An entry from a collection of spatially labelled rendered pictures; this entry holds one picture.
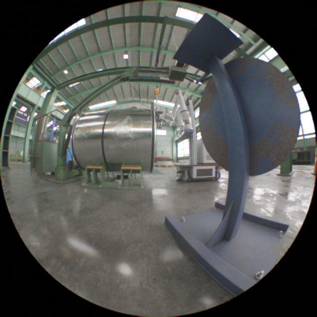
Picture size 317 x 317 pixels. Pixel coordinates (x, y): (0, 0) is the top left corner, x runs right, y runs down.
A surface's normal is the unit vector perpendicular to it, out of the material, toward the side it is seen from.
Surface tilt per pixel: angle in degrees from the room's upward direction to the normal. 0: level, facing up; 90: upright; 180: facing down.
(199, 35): 180
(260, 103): 90
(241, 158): 90
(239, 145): 90
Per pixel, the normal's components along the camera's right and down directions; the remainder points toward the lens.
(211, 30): 0.00, 1.00
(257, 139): -0.95, 0.00
